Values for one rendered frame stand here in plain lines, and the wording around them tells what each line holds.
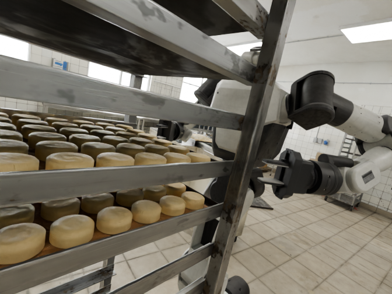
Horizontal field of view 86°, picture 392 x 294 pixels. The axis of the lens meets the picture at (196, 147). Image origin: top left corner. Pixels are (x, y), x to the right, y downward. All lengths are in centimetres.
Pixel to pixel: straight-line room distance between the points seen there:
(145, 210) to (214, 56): 26
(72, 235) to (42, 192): 9
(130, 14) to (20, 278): 27
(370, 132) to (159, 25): 71
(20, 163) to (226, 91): 64
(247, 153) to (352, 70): 574
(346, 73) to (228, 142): 546
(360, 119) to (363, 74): 521
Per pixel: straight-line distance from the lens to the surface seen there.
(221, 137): 77
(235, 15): 40
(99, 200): 39
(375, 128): 84
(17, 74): 21
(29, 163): 27
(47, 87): 22
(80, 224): 33
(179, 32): 28
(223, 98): 78
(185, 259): 43
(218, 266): 50
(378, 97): 580
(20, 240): 31
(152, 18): 26
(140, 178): 28
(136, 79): 73
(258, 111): 40
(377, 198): 569
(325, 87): 74
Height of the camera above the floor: 123
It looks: 9 degrees down
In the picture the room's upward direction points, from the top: 12 degrees clockwise
